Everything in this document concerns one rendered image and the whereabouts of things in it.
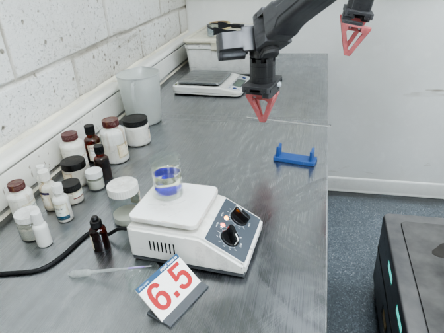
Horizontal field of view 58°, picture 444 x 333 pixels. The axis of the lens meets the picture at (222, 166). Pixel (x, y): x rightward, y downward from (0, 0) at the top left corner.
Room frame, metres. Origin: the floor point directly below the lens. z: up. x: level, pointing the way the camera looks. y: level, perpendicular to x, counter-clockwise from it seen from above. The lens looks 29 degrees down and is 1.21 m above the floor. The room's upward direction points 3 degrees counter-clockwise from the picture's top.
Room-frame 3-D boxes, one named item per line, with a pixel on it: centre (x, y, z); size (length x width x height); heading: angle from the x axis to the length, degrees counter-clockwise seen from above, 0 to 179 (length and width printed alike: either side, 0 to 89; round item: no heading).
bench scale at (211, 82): (1.46, 0.01, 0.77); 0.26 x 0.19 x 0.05; 70
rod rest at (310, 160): (0.85, -0.18, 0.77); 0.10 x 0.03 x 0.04; 64
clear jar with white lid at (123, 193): (0.65, 0.19, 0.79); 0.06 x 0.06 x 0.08
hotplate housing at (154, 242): (0.56, 0.06, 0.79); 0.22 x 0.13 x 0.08; 71
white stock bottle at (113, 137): (0.91, 0.26, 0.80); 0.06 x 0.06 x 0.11
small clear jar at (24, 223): (0.62, 0.36, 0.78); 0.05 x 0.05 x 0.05
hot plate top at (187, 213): (0.57, 0.08, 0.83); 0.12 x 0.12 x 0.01; 71
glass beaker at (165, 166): (0.59, 0.10, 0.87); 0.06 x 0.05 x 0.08; 150
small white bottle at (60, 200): (0.66, 0.32, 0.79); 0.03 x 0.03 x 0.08
